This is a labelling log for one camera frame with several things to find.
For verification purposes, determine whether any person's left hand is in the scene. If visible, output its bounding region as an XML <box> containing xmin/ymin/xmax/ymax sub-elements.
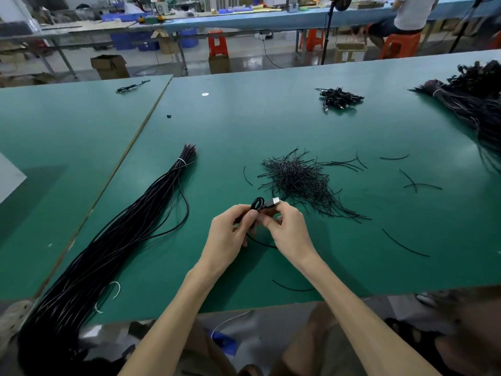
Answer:
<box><xmin>196</xmin><ymin>204</ymin><xmax>259</xmax><ymax>283</ymax></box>

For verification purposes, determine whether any long black cable bundle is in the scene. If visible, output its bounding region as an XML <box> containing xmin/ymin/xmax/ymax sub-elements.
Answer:
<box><xmin>17</xmin><ymin>145</ymin><xmax>198</xmax><ymax>376</ymax></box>

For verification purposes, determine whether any blue plastic item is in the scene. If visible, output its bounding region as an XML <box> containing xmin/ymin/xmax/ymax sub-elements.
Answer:
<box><xmin>211</xmin><ymin>331</ymin><xmax>240</xmax><ymax>357</ymax></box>

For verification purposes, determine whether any open cardboard box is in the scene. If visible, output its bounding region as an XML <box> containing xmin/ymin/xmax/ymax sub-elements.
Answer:
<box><xmin>90</xmin><ymin>54</ymin><xmax>130</xmax><ymax>80</ymax></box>

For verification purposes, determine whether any person's right forearm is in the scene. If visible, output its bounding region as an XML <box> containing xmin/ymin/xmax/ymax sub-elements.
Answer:
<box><xmin>296</xmin><ymin>254</ymin><xmax>439</xmax><ymax>376</ymax></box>

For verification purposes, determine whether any black fan on stand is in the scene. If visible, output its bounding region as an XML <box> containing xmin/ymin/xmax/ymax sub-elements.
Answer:
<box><xmin>321</xmin><ymin>0</ymin><xmax>355</xmax><ymax>66</ymax></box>

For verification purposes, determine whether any black tripod stand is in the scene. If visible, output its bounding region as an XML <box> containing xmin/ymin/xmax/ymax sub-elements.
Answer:
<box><xmin>448</xmin><ymin>0</ymin><xmax>486</xmax><ymax>53</ymax></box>

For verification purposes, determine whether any small cable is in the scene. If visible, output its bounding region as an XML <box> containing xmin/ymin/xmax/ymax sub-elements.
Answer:
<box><xmin>115</xmin><ymin>79</ymin><xmax>151</xmax><ymax>95</ymax></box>

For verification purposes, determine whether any small pile of knotted cables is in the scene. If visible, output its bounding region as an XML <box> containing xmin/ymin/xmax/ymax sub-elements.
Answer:
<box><xmin>315</xmin><ymin>87</ymin><xmax>365</xmax><ymax>113</ymax></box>

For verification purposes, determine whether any orange plastic stool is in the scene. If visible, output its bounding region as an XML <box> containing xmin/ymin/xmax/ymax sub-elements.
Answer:
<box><xmin>305</xmin><ymin>29</ymin><xmax>324</xmax><ymax>52</ymax></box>
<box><xmin>380</xmin><ymin>32</ymin><xmax>421</xmax><ymax>60</ymax></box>

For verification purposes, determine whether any white wire loop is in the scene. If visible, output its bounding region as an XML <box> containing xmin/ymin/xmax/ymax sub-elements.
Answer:
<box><xmin>94</xmin><ymin>280</ymin><xmax>122</xmax><ymax>314</ymax></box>

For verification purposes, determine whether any large heap of black cables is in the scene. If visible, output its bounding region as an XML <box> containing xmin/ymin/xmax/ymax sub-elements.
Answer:
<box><xmin>409</xmin><ymin>60</ymin><xmax>501</xmax><ymax>173</ymax></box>

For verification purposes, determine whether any red plastic stool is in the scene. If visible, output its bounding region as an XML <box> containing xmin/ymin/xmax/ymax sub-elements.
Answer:
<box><xmin>207</xmin><ymin>31</ymin><xmax>230</xmax><ymax>60</ymax></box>

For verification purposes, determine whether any person's left forearm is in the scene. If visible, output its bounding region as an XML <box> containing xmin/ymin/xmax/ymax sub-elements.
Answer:
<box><xmin>119</xmin><ymin>266</ymin><xmax>228</xmax><ymax>376</ymax></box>

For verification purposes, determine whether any small cardboard box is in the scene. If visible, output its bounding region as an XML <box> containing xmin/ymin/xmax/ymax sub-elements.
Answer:
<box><xmin>208</xmin><ymin>55</ymin><xmax>232</xmax><ymax>75</ymax></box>

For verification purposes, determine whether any large white box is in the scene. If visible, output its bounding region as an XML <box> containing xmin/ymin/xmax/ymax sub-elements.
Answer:
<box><xmin>0</xmin><ymin>151</ymin><xmax>27</xmax><ymax>206</ymax></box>

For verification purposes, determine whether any person's right leg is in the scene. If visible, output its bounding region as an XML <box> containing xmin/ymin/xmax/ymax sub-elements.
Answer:
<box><xmin>431</xmin><ymin>289</ymin><xmax>501</xmax><ymax>376</ymax></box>

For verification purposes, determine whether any long blue workbench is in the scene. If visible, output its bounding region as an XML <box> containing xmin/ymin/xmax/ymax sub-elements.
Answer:
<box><xmin>129</xmin><ymin>0</ymin><xmax>501</xmax><ymax>34</ymax></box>

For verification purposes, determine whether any pile of black wire ties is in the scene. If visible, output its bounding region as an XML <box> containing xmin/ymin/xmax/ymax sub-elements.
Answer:
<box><xmin>257</xmin><ymin>148</ymin><xmax>371</xmax><ymax>224</ymax></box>

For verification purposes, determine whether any person's right hand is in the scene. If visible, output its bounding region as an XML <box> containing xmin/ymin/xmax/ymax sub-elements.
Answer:
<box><xmin>257</xmin><ymin>201</ymin><xmax>320</xmax><ymax>273</ymax></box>

